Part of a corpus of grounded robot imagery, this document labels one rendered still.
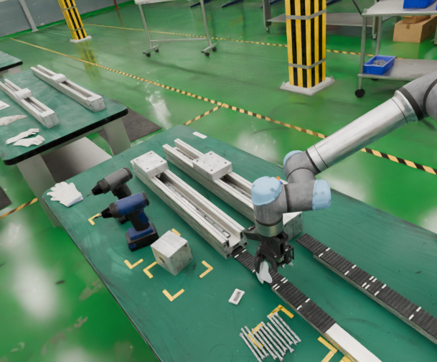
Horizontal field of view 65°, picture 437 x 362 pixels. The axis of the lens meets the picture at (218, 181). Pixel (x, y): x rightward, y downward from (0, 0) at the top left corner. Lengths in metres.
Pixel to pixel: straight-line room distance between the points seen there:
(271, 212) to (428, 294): 0.54
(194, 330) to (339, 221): 0.65
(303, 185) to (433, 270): 0.55
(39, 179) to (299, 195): 2.19
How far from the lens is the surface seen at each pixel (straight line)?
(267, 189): 0.84
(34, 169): 2.74
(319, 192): 0.88
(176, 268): 1.24
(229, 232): 1.28
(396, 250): 1.29
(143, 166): 1.64
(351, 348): 1.02
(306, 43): 4.29
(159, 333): 1.14
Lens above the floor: 1.70
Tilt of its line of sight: 35 degrees down
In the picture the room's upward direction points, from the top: 12 degrees counter-clockwise
